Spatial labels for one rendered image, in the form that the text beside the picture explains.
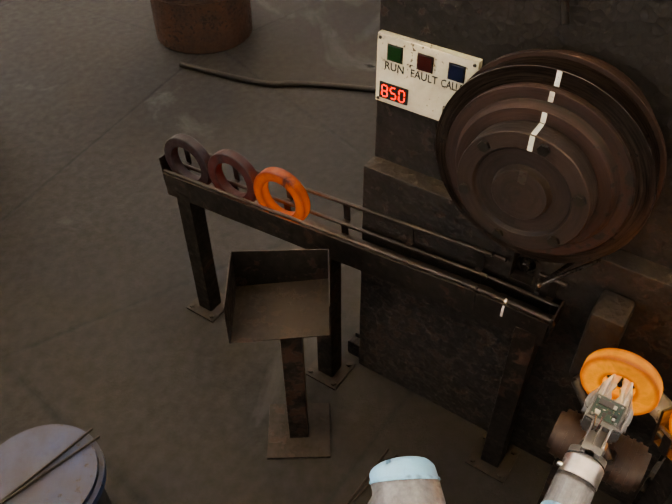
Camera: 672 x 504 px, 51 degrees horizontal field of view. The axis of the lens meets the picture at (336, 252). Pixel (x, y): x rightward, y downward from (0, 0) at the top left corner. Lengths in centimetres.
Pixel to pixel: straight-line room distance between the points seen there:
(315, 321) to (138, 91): 245
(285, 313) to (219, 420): 65
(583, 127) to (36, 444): 149
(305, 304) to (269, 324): 11
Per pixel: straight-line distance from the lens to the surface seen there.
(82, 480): 190
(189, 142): 222
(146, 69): 424
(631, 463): 183
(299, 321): 185
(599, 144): 141
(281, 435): 236
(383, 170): 188
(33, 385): 269
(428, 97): 172
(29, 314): 292
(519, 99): 143
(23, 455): 199
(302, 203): 200
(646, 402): 156
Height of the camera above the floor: 201
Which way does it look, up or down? 44 degrees down
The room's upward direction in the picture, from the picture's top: 1 degrees counter-clockwise
